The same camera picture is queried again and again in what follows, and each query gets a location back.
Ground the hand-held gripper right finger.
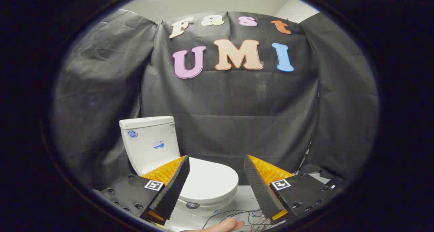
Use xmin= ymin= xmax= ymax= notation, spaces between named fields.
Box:
xmin=243 ymin=154 xmax=350 ymax=225

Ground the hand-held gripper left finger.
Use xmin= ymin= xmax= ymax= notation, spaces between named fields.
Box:
xmin=93 ymin=155 xmax=191 ymax=226

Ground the white toilet bowl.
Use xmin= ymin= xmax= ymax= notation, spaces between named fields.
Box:
xmin=174 ymin=198 xmax=234 ymax=217

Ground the black backdrop cloth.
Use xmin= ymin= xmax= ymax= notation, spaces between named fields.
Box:
xmin=51 ymin=9 xmax=379 ymax=192

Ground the red cable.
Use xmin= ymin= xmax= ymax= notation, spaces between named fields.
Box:
xmin=248 ymin=216 xmax=272 ymax=232

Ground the tangle of black cables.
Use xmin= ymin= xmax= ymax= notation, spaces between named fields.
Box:
xmin=202 ymin=209 xmax=265 ymax=232

